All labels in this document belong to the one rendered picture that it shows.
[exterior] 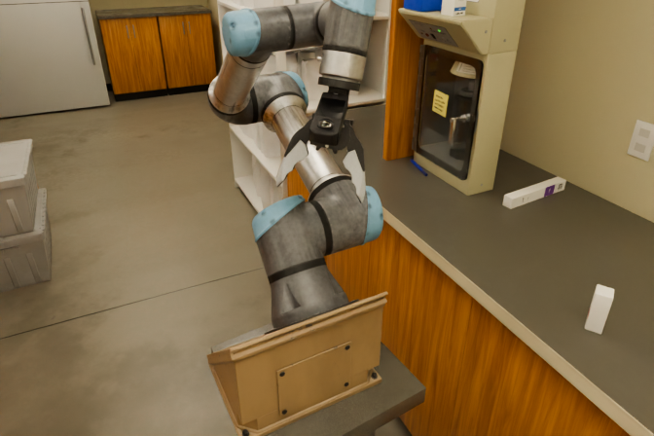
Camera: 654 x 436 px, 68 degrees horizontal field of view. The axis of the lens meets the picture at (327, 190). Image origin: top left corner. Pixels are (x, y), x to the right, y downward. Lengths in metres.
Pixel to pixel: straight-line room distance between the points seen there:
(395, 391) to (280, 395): 0.24
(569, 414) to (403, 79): 1.18
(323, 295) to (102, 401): 1.63
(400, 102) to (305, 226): 1.03
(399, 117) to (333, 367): 1.18
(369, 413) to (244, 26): 0.71
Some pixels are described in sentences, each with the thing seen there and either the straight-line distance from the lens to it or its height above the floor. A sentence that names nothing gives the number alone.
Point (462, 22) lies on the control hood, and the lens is 1.47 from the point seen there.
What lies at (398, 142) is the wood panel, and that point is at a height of 1.01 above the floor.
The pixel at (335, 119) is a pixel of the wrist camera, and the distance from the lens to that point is 0.77.
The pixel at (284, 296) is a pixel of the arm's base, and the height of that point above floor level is 1.13.
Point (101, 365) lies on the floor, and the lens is 2.55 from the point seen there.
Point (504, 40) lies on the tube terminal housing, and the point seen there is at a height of 1.45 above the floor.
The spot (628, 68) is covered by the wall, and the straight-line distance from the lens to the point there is 1.81.
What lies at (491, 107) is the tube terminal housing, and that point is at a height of 1.24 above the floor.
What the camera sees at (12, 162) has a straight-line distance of 3.10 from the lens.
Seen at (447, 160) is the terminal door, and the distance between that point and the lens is 1.74.
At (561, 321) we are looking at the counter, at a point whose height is 0.94.
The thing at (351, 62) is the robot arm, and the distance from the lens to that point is 0.81.
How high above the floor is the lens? 1.71
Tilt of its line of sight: 27 degrees down
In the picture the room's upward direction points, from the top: straight up
